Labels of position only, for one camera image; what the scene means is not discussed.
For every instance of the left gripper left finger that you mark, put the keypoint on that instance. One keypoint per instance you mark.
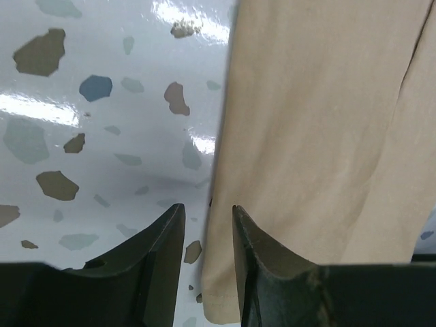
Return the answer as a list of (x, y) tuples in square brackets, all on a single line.
[(133, 284)]

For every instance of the beige t shirt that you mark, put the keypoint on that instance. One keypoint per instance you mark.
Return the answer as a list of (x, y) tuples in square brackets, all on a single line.
[(328, 138)]

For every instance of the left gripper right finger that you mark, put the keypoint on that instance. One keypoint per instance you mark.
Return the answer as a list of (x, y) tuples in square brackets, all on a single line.
[(271, 280)]

